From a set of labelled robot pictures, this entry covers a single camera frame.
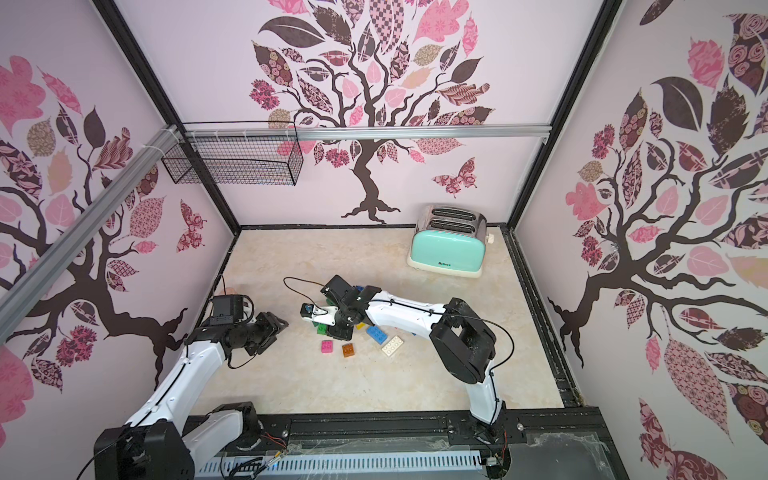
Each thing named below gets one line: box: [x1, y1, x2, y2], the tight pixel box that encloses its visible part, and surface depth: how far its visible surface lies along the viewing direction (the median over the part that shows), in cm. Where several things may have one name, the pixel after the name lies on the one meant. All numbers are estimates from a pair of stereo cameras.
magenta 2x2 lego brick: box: [321, 340, 333, 353], surface depth 89 cm
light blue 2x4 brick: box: [366, 326, 388, 345], surface depth 92 cm
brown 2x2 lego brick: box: [342, 343, 355, 358], surface depth 89 cm
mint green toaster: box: [408, 205, 495, 278], surface depth 100 cm
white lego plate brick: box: [381, 335, 404, 357], surface depth 89 cm
